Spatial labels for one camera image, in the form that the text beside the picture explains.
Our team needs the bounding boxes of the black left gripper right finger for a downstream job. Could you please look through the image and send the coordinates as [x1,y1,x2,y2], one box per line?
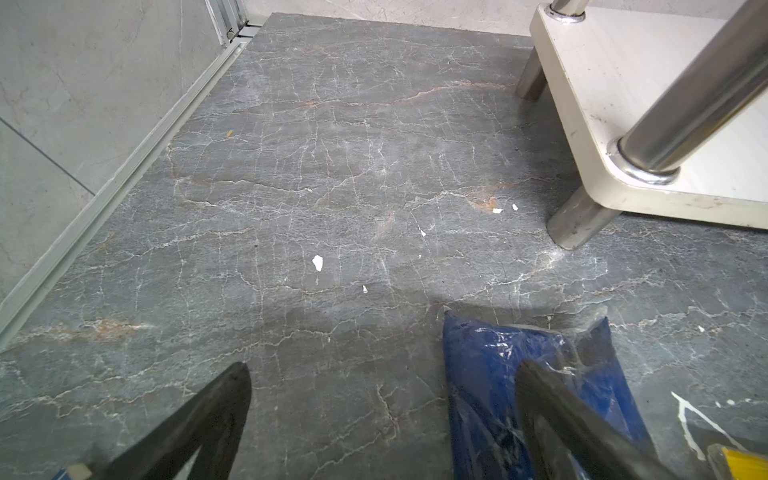
[515,360,676,479]

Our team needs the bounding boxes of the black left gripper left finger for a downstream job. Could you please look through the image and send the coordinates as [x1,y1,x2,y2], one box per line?
[94,362,252,479]

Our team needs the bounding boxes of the white two-tier shelf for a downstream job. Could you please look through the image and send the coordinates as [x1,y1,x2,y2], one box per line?
[517,1,767,250]

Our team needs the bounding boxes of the blue hardcover book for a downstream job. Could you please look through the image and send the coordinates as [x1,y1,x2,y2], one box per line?
[52,463,93,480]

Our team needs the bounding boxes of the yellow spaghetti bag left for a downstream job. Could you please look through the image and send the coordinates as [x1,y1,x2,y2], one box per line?
[707,444,768,480]

